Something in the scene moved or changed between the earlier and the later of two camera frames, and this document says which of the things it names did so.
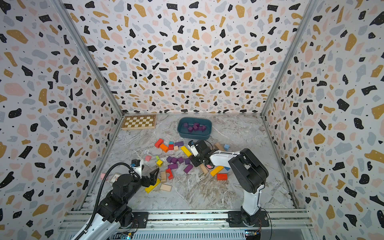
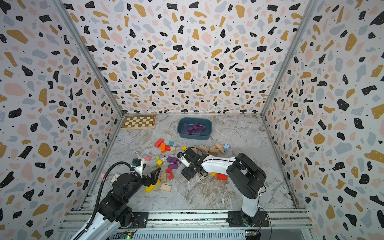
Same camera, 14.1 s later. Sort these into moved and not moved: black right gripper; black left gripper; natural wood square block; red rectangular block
Moved: black right gripper
Not moved: natural wood square block; red rectangular block; black left gripper
